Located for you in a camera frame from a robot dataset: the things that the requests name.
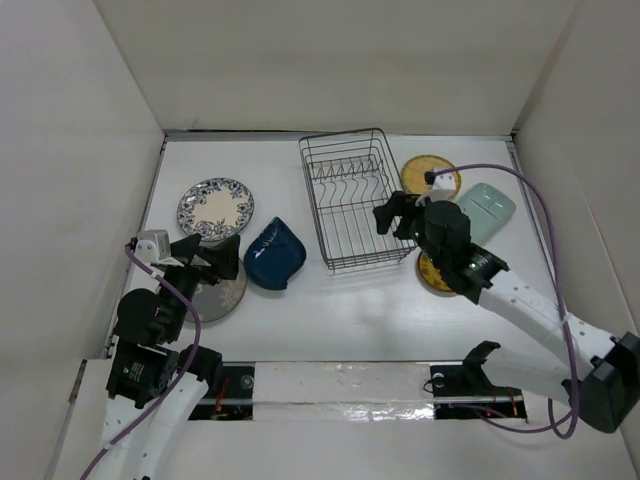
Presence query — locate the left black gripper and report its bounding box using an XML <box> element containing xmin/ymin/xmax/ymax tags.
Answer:
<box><xmin>159</xmin><ymin>230</ymin><xmax>240</xmax><ymax>338</ymax></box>

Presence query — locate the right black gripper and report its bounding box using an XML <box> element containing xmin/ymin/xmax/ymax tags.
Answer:
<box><xmin>375</xmin><ymin>190</ymin><xmax>445</xmax><ymax>270</ymax></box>

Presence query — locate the yellow patterned plate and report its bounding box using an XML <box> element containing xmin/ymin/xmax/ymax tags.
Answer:
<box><xmin>416</xmin><ymin>253</ymin><xmax>457</xmax><ymax>296</ymax></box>
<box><xmin>400</xmin><ymin>154</ymin><xmax>454</xmax><ymax>194</ymax></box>

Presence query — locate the blue floral white plate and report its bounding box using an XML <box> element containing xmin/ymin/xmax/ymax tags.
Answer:
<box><xmin>177</xmin><ymin>177</ymin><xmax>255</xmax><ymax>242</ymax></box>

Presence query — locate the grey deer round plate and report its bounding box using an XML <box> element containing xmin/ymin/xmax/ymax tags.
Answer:
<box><xmin>192</xmin><ymin>261</ymin><xmax>248</xmax><ymax>324</ymax></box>

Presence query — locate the dark blue leaf dish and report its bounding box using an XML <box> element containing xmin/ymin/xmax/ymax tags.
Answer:
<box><xmin>243</xmin><ymin>217</ymin><xmax>307</xmax><ymax>291</ymax></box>

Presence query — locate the pale green rectangular plate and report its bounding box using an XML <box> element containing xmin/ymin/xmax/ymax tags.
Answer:
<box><xmin>457</xmin><ymin>183</ymin><xmax>516</xmax><ymax>246</ymax></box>

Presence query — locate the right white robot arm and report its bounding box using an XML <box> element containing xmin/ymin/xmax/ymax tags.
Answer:
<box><xmin>373</xmin><ymin>191</ymin><xmax>639</xmax><ymax>433</ymax></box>

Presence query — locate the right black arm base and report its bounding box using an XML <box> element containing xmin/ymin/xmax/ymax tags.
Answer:
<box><xmin>422</xmin><ymin>341</ymin><xmax>527</xmax><ymax>420</ymax></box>

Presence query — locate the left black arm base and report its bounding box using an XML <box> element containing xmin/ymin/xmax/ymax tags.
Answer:
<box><xmin>189</xmin><ymin>363</ymin><xmax>255</xmax><ymax>421</ymax></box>

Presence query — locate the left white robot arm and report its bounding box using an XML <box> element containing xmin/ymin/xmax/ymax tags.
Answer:
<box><xmin>81</xmin><ymin>230</ymin><xmax>241</xmax><ymax>479</ymax></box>

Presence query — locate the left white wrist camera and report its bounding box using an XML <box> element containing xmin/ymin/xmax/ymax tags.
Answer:
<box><xmin>134</xmin><ymin>229</ymin><xmax>171</xmax><ymax>264</ymax></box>

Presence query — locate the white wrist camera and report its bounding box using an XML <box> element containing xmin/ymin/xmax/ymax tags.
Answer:
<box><xmin>134</xmin><ymin>229</ymin><xmax>171</xmax><ymax>264</ymax></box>
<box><xmin>415</xmin><ymin>168</ymin><xmax>457</xmax><ymax>207</ymax></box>

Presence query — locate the grey wire dish rack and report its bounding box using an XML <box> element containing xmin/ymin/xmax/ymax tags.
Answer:
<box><xmin>299</xmin><ymin>128</ymin><xmax>415</xmax><ymax>273</ymax></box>

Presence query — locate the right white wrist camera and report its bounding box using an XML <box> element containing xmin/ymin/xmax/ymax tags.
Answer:
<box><xmin>415</xmin><ymin>168</ymin><xmax>457</xmax><ymax>207</ymax></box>

